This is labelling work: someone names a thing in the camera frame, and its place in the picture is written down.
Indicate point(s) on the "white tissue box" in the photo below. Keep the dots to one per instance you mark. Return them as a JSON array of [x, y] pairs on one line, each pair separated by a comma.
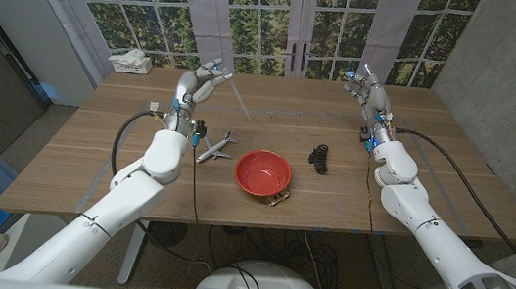
[[132, 64]]

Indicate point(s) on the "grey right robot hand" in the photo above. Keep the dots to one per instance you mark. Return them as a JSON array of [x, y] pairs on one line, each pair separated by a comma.
[[372, 101]]

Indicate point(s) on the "white toy airplane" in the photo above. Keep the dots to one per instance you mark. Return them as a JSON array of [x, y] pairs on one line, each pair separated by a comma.
[[214, 150]]

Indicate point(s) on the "black round fan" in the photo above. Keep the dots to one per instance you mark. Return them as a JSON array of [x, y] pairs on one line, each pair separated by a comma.
[[168, 234]]

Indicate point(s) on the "grey table leg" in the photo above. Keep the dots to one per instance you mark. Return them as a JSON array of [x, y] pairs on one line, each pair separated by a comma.
[[382, 273]]

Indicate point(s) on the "gold toy car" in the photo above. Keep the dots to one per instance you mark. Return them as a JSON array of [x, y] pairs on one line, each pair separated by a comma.
[[278, 199]]

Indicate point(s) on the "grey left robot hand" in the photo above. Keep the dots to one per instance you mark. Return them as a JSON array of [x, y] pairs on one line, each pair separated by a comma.
[[195, 92]]

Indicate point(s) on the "black hair claw clip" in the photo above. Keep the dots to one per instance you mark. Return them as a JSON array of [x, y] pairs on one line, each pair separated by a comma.
[[319, 159]]

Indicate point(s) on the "white table leg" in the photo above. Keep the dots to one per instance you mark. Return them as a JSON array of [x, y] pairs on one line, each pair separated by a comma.
[[132, 252]]

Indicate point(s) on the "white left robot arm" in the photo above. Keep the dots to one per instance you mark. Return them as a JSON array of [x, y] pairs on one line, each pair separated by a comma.
[[123, 197]]

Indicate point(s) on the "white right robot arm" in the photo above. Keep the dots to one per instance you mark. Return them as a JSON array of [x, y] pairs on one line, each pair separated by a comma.
[[426, 224]]

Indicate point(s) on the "red bowl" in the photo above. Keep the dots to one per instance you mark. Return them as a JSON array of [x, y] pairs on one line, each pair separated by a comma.
[[263, 172]]

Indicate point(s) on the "printed window backdrop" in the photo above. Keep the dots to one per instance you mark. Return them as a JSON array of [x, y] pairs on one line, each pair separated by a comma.
[[264, 17]]

